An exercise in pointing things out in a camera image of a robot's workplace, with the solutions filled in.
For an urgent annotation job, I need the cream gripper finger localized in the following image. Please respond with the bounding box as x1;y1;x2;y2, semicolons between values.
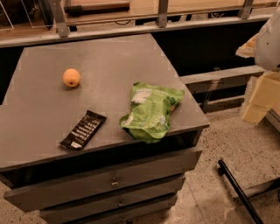
241;71;280;125
235;34;258;58

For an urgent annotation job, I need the black rxbar chocolate bar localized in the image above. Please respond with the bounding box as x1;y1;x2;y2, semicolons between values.
59;110;107;151

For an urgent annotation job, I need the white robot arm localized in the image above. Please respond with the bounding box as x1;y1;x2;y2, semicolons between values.
235;8;280;125

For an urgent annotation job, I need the top grey drawer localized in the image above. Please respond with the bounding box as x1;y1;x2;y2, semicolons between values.
4;147;202;212

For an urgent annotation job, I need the grey drawer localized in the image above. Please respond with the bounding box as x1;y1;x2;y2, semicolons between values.
65;193;177;224
4;147;202;212
40;174;185;224

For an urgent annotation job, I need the green chip bag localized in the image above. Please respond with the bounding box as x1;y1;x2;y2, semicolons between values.
119;82;185;144

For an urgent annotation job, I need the black metal bar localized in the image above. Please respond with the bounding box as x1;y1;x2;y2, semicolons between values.
218;159;264;224

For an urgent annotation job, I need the middle grey drawer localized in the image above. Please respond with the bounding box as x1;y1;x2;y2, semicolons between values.
40;174;185;224

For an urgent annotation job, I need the bottom grey drawer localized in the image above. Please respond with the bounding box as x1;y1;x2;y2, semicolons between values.
65;193;177;224

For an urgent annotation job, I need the grey drawer cabinet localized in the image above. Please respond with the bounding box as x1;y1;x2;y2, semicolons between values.
0;35;208;224

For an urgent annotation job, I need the orange fruit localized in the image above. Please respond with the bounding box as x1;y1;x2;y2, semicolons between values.
63;68;81;88

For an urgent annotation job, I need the grey metal railing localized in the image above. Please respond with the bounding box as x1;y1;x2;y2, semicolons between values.
0;0;280;49

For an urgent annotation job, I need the brown wooden handle tool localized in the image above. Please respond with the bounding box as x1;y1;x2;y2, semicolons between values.
64;0;130;16

